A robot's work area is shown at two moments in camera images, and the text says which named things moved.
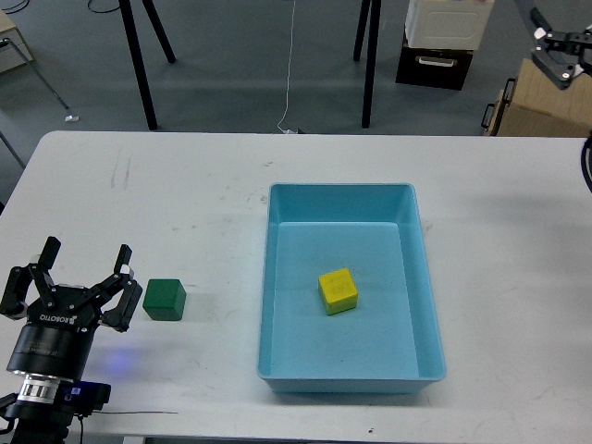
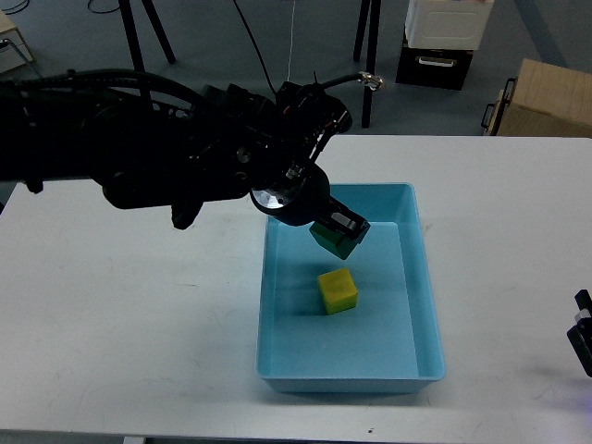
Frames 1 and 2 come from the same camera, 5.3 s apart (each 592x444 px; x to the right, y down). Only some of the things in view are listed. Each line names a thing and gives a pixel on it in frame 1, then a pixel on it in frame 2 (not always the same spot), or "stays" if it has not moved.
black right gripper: [577, 43] to [580, 334]
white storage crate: [447, 24] stays
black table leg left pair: [132, 36] stays
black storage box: [440, 68] stays
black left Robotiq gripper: [55, 339] to [303, 198]
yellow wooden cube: [339, 291] stays
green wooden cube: [165, 299] to [332, 240]
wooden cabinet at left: [14, 51] stays
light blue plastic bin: [390, 341] stays
